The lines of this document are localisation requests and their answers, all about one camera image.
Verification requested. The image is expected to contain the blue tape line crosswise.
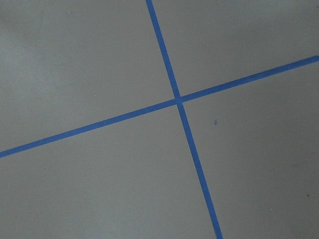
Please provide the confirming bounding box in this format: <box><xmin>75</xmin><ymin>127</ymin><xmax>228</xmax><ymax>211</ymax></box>
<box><xmin>0</xmin><ymin>55</ymin><xmax>319</xmax><ymax>158</ymax></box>

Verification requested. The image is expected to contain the blue tape line lengthwise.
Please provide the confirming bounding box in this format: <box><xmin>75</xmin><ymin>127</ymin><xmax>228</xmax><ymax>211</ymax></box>
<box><xmin>146</xmin><ymin>0</ymin><xmax>223</xmax><ymax>239</ymax></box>

